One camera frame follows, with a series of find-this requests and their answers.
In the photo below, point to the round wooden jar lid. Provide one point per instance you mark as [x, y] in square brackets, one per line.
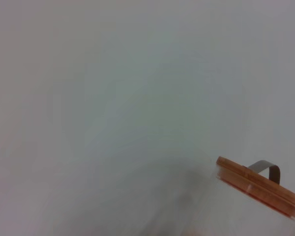
[255, 179]

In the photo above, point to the clear glass dispenser jar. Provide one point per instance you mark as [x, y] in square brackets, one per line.
[236, 211]

